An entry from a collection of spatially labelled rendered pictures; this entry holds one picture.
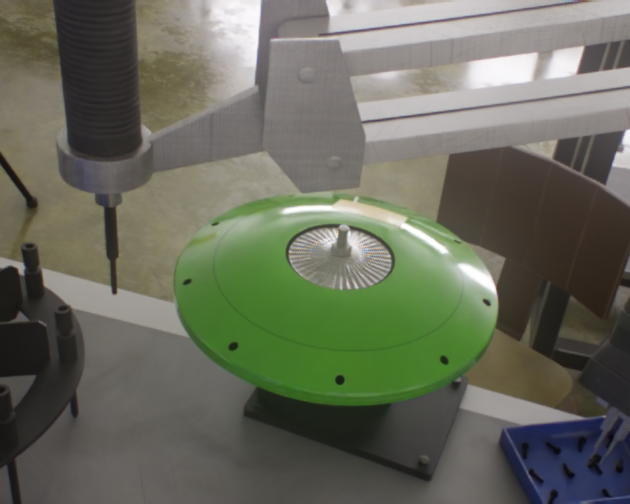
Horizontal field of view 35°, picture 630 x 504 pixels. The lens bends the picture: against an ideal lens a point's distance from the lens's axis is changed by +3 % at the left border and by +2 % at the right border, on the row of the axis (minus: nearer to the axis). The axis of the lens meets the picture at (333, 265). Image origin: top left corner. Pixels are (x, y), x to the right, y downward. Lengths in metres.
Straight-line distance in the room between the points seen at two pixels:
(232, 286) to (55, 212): 2.05
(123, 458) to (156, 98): 2.63
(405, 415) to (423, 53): 0.56
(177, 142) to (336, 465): 0.50
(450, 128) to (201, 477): 0.51
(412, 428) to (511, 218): 0.68
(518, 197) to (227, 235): 0.73
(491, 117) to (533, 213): 1.04
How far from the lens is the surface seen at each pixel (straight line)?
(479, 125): 0.54
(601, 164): 2.07
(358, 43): 0.51
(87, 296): 1.15
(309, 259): 0.91
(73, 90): 0.52
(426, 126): 0.54
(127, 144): 0.53
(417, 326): 0.87
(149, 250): 2.75
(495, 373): 1.54
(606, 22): 0.54
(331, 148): 0.52
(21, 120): 3.38
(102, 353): 1.07
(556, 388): 1.55
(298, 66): 0.50
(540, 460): 1.01
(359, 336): 0.85
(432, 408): 1.02
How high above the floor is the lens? 1.64
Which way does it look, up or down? 37 degrees down
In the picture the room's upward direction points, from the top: 7 degrees clockwise
